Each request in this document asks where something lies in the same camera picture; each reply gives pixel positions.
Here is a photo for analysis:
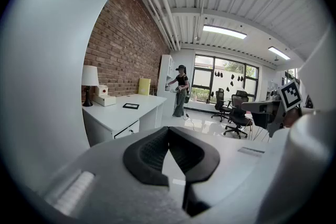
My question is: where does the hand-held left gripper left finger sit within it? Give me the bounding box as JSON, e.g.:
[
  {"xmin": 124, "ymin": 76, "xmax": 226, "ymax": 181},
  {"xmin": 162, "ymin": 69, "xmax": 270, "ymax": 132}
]
[{"xmin": 122, "ymin": 126, "xmax": 171, "ymax": 187}]

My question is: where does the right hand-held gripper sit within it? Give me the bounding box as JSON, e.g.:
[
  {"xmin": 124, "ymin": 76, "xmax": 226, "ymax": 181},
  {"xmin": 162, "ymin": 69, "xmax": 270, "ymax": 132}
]
[{"xmin": 240, "ymin": 79, "xmax": 303, "ymax": 138}]

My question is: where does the white refrigerator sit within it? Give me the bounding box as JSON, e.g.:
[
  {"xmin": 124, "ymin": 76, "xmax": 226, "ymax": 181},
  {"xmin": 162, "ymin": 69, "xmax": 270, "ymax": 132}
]
[{"xmin": 1, "ymin": 0, "xmax": 124, "ymax": 189}]

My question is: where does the beige desktop organizer box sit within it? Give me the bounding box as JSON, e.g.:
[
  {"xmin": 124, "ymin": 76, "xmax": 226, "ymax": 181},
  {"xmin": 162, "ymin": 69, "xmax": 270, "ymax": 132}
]
[{"xmin": 92, "ymin": 84, "xmax": 117, "ymax": 107}]

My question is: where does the white desk with drawers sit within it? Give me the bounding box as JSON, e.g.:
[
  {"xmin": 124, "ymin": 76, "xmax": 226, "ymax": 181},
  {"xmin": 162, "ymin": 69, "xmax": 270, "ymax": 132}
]
[{"xmin": 82, "ymin": 93, "xmax": 168, "ymax": 147}]

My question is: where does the bundle of white ceiling pipes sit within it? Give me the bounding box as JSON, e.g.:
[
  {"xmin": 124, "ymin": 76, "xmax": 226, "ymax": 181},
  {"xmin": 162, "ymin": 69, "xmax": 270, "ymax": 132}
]
[{"xmin": 119, "ymin": 0, "xmax": 182, "ymax": 51}]

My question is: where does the black framed window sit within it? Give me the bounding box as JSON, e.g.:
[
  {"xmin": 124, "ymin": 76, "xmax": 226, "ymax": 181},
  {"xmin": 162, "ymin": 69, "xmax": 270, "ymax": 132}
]
[{"xmin": 191, "ymin": 54, "xmax": 260, "ymax": 111}]

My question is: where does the ceiling light panel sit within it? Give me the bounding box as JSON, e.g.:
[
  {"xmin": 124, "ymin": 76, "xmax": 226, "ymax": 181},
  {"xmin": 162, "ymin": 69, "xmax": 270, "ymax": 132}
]
[
  {"xmin": 202, "ymin": 24, "xmax": 248, "ymax": 40},
  {"xmin": 267, "ymin": 46, "xmax": 291, "ymax": 61}
]

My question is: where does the white cabinet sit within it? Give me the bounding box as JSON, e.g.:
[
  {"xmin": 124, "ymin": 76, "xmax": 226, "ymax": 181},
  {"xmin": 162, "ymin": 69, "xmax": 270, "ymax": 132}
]
[{"xmin": 156, "ymin": 54, "xmax": 177, "ymax": 120}]

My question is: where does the white table lamp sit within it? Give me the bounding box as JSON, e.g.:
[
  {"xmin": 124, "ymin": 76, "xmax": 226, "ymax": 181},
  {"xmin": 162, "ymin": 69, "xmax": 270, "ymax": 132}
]
[{"xmin": 81, "ymin": 65, "xmax": 100, "ymax": 108}]

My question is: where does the person's right forearm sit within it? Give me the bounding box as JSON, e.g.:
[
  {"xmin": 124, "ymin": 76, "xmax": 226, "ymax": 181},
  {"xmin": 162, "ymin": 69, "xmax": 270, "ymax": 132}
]
[{"xmin": 284, "ymin": 109, "xmax": 302, "ymax": 129}]

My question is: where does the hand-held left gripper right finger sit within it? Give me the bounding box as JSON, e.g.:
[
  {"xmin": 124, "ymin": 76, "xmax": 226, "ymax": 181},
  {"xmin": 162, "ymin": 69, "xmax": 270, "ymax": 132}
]
[{"xmin": 167, "ymin": 126, "xmax": 221, "ymax": 218}]

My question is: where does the black office chair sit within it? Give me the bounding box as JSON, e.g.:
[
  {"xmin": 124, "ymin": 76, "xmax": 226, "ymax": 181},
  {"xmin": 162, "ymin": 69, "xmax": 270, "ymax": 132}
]
[
  {"xmin": 211, "ymin": 88, "xmax": 232, "ymax": 123},
  {"xmin": 223, "ymin": 90, "xmax": 253, "ymax": 140}
]

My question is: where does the group of black window decorations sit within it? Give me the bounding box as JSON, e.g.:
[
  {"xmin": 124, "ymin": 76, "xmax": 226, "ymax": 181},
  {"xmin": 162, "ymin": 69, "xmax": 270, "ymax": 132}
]
[{"xmin": 214, "ymin": 70, "xmax": 245, "ymax": 92}]

